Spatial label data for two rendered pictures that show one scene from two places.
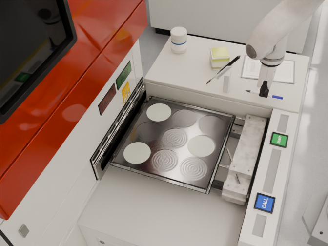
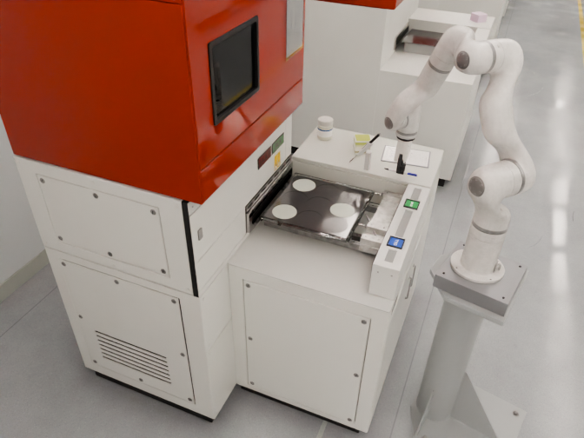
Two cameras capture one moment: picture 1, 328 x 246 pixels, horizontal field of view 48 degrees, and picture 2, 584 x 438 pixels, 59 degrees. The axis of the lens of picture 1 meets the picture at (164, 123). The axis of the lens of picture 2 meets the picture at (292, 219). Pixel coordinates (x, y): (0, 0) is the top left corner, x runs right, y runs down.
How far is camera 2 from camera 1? 90 cm
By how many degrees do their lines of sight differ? 11
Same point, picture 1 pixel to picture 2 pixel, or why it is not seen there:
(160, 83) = (306, 161)
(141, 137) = (288, 201)
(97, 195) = (246, 246)
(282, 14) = (413, 91)
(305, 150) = not seen: hidden behind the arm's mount
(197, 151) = (339, 213)
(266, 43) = (400, 114)
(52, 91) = (241, 120)
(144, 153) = (290, 212)
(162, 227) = (305, 269)
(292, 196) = (433, 313)
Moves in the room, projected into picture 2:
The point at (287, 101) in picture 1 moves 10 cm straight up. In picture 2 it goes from (421, 179) to (425, 158)
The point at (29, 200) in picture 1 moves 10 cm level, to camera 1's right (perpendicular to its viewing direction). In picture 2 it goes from (207, 209) to (238, 209)
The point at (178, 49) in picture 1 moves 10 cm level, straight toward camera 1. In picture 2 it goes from (324, 136) to (324, 146)
